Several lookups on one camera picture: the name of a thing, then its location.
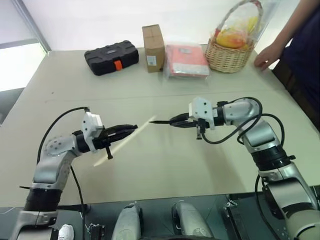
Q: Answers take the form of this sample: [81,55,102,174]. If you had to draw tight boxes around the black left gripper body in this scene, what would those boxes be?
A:
[92,126,114,160]

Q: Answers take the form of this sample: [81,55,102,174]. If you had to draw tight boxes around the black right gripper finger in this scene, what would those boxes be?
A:
[170,120,197,129]
[169,112,191,122]

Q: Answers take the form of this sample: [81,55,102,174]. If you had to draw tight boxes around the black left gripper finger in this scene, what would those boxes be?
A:
[107,123,139,135]
[109,128,137,144]

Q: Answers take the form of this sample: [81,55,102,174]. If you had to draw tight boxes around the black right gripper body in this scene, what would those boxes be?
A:
[186,115,207,141]

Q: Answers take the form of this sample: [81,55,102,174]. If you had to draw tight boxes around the person's bare hand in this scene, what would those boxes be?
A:
[254,44,277,71]

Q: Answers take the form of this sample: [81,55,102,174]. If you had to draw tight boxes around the red packet in plastic bag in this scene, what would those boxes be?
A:
[163,43,211,81]

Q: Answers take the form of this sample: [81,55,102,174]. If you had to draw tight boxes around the brown cardboard box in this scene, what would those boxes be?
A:
[141,24,166,74]

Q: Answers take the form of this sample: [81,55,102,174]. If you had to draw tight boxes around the black tool case orange latch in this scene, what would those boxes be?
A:
[84,39,140,76]

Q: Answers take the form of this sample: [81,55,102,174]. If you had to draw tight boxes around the black base platform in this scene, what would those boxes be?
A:
[0,186,320,240]

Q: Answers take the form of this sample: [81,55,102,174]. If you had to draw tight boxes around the silver rounded robot leg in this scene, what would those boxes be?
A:
[171,201,213,240]
[111,202,144,240]

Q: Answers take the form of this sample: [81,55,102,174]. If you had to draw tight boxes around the wrapped yellow orange fruit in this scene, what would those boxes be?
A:
[215,14,258,51]

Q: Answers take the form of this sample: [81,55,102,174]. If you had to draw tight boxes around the white shoe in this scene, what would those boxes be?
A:
[57,224,75,240]

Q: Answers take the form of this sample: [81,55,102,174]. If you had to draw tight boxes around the person in dark blue clothes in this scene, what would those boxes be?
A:
[271,0,320,126]

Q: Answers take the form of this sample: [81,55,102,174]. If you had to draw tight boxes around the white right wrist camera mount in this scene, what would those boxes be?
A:
[187,96,216,131]

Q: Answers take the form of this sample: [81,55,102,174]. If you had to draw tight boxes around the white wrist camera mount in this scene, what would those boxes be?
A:
[81,111,105,153]
[187,96,216,131]

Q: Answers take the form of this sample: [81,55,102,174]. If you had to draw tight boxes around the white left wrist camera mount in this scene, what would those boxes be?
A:
[81,111,105,153]

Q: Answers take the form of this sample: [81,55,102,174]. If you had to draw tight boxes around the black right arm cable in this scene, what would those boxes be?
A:
[201,97,287,161]
[254,173,278,233]

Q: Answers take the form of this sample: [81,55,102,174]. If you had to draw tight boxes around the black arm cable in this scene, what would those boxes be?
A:
[69,164,87,240]
[201,97,287,161]
[254,173,278,233]
[36,106,91,166]

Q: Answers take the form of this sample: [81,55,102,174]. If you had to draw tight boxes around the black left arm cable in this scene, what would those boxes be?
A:
[36,106,91,166]
[69,164,87,240]

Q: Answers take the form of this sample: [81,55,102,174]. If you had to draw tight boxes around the wicker basket with handle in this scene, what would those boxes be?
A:
[204,0,265,74]

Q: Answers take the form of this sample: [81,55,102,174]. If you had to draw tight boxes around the grey window frame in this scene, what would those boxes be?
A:
[14,0,52,54]

